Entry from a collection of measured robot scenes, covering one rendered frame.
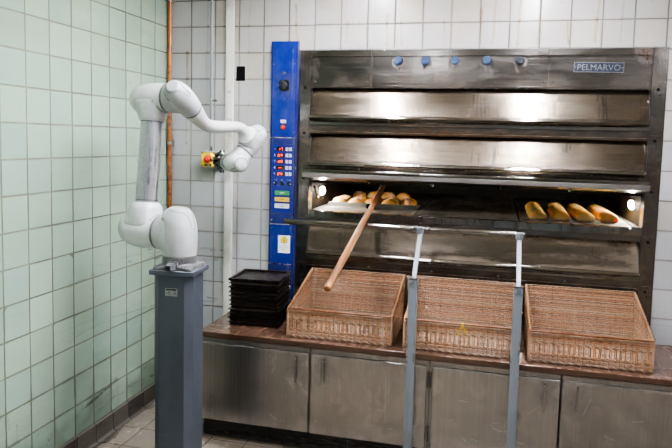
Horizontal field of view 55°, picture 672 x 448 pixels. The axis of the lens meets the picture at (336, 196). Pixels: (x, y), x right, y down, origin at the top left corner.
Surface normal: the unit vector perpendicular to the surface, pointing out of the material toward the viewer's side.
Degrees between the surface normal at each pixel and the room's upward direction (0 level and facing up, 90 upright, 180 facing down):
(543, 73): 90
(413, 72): 90
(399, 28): 90
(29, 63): 90
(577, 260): 70
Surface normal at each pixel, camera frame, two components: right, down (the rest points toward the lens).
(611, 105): -0.22, -0.26
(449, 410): -0.23, 0.05
